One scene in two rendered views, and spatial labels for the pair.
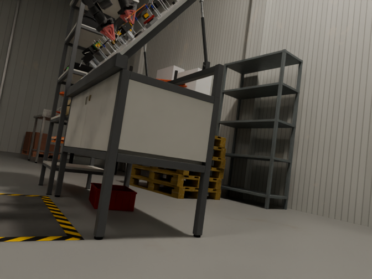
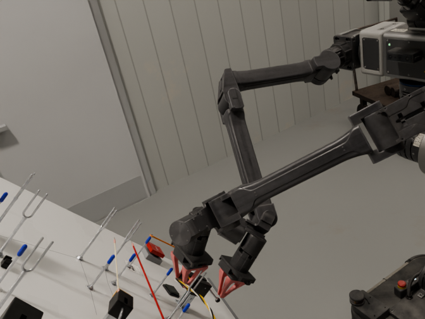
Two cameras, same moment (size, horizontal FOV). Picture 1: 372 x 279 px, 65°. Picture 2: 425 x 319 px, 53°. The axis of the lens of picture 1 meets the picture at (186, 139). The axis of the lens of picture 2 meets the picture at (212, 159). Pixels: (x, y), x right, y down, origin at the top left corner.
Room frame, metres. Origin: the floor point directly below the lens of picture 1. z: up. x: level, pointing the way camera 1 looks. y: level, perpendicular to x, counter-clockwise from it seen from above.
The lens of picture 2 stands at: (2.44, 0.74, 1.90)
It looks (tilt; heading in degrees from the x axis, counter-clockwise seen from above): 27 degrees down; 193
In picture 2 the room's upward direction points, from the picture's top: 13 degrees counter-clockwise
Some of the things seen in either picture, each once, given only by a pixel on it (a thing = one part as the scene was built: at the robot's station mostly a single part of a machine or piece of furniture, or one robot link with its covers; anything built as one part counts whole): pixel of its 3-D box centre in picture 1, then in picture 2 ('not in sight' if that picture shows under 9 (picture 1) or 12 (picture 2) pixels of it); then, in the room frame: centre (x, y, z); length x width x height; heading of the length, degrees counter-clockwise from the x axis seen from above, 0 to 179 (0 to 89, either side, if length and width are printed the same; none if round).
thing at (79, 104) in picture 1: (76, 119); not in sight; (2.08, 0.80, 0.60); 0.55 x 0.02 x 0.39; 32
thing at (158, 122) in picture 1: (129, 126); not in sight; (2.01, 0.40, 0.60); 1.17 x 0.58 x 0.40; 32
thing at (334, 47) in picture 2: not in sight; (338, 55); (0.89, 0.91, 1.45); 0.09 x 0.08 x 0.12; 39
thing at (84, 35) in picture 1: (87, 93); not in sight; (2.73, 0.99, 0.92); 0.61 x 0.51 x 1.85; 32
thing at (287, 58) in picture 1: (253, 130); not in sight; (4.01, -0.91, 0.99); 1.03 x 0.44 x 1.98; 39
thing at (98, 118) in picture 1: (98, 114); not in sight; (1.61, 0.51, 0.60); 0.55 x 0.03 x 0.39; 32
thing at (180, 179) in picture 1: (176, 162); not in sight; (3.97, 0.08, 0.40); 1.14 x 0.78 x 0.81; 41
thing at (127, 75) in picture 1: (124, 154); not in sight; (2.00, 0.40, 0.40); 1.18 x 0.60 x 0.80; 32
